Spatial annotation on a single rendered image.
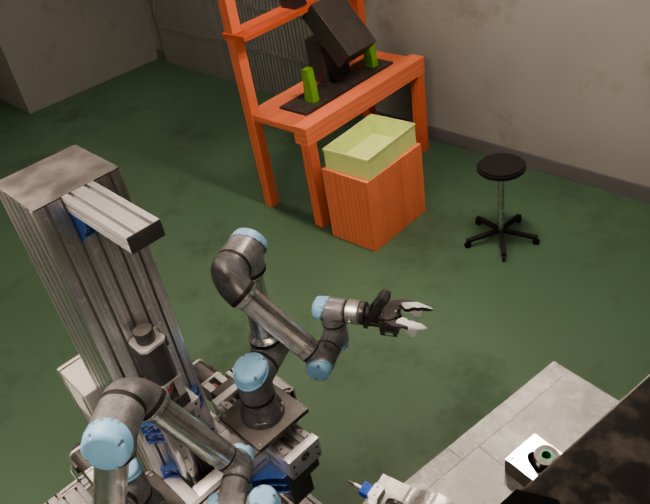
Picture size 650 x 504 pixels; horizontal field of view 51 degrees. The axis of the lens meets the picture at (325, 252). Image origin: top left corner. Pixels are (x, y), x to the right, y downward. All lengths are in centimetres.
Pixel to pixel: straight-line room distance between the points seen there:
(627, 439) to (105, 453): 114
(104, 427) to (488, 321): 284
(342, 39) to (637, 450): 427
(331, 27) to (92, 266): 343
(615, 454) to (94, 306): 140
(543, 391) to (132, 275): 155
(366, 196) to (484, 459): 238
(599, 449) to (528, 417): 159
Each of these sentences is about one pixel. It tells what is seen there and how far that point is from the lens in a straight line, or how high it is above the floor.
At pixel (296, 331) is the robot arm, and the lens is 203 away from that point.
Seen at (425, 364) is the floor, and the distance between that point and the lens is 389.
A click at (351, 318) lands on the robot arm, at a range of 205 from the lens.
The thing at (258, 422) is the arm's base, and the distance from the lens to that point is 235.
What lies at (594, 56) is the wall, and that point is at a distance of 494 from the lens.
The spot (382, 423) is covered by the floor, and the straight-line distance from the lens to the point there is 364.
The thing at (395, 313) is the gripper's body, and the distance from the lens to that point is 202.
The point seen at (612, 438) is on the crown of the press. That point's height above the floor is 200.
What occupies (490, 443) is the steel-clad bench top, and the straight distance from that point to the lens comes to 254.
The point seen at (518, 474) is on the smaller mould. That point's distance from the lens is 241.
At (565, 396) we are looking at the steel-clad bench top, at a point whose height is 80.
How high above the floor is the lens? 281
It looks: 36 degrees down
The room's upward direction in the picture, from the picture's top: 10 degrees counter-clockwise
